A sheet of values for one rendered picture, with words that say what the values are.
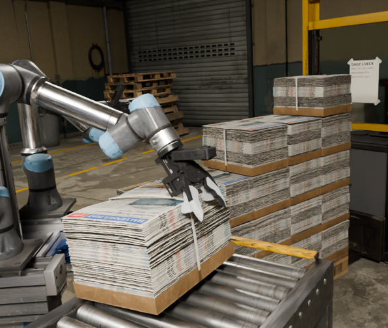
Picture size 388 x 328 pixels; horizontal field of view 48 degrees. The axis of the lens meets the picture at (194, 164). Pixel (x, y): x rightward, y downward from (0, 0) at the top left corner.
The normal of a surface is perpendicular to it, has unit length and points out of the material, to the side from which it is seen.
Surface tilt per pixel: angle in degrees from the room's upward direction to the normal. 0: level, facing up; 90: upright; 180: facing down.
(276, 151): 90
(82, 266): 90
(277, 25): 90
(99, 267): 90
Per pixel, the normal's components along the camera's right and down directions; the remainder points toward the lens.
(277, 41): -0.55, 0.22
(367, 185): -0.78, 0.18
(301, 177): 0.62, 0.13
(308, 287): -0.06, -0.97
